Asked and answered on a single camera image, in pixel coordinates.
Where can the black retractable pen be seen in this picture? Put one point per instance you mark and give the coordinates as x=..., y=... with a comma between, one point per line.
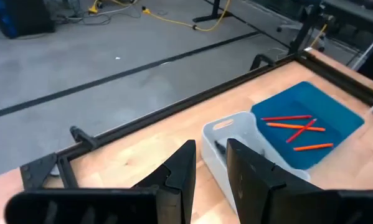
x=221, y=147

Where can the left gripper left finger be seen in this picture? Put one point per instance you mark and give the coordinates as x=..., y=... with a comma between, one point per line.
x=177, y=186

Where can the black computer tower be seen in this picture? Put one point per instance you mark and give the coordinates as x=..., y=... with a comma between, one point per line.
x=18, y=15

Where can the blue plastic bin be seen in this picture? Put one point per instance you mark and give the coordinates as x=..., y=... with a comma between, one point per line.
x=329, y=105

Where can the black aluminium table frame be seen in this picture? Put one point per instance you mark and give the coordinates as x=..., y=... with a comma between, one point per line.
x=173, y=109

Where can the orange pencil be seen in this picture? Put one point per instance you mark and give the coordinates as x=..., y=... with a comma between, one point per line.
x=314, y=147
x=279, y=125

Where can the white plastic bin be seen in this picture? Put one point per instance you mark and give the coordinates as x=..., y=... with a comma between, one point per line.
x=214, y=165

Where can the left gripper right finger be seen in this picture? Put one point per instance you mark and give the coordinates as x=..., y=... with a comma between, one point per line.
x=267, y=196

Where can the red pencil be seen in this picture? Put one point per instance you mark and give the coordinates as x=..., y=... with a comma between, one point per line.
x=286, y=118
x=295, y=135

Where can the black stand leg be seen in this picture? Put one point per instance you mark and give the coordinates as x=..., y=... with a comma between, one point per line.
x=215, y=9

